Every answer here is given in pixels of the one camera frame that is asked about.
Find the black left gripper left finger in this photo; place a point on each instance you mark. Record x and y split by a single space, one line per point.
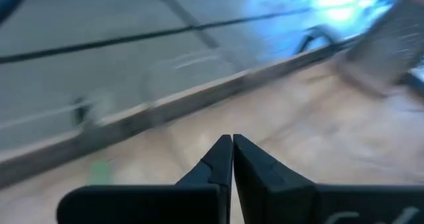
215 171

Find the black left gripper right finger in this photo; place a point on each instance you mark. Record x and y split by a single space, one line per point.
265 191

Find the small black table clamp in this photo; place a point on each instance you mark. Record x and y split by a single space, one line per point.
81 111
314 32

